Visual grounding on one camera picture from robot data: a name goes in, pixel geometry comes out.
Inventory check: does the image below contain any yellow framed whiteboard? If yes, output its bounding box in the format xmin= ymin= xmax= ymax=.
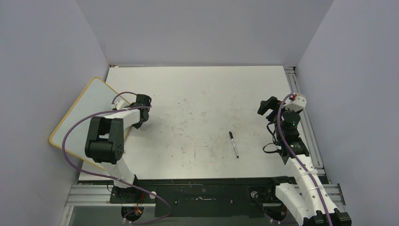
xmin=49 ymin=77 xmax=117 ymax=174

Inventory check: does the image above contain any black white marker pen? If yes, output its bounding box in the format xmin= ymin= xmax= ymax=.
xmin=229 ymin=131 xmax=239 ymax=159

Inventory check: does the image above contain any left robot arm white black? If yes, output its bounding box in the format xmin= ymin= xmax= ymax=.
xmin=85 ymin=94 xmax=152 ymax=203

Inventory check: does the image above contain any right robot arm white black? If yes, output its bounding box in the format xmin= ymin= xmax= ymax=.
xmin=257 ymin=93 xmax=352 ymax=226

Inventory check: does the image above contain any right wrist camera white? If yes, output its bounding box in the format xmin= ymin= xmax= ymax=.
xmin=283 ymin=93 xmax=307 ymax=112

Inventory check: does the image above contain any aluminium frame rail right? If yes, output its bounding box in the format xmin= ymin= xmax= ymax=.
xmin=283 ymin=66 xmax=326 ymax=176

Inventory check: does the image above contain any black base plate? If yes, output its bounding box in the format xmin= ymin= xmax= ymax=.
xmin=110 ymin=177 xmax=295 ymax=218

